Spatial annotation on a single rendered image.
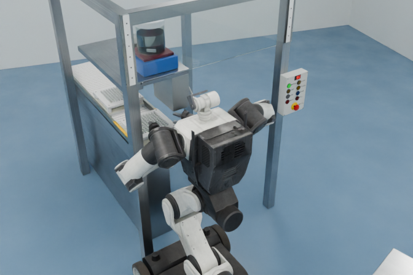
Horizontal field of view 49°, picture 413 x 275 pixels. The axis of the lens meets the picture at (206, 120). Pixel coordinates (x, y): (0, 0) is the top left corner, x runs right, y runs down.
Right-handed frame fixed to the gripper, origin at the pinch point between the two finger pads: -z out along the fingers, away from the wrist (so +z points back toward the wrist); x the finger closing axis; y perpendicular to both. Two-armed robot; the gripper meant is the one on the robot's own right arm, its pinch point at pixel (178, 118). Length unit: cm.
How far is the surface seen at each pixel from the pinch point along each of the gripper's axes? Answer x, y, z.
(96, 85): 20, 38, -85
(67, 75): 13, 31, -102
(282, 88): -4, 52, 43
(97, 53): -26, 3, -52
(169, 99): -11.5, -0.5, -5.0
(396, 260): 7, -42, 119
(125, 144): 20.3, -10.4, -29.4
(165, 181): 52, 3, -11
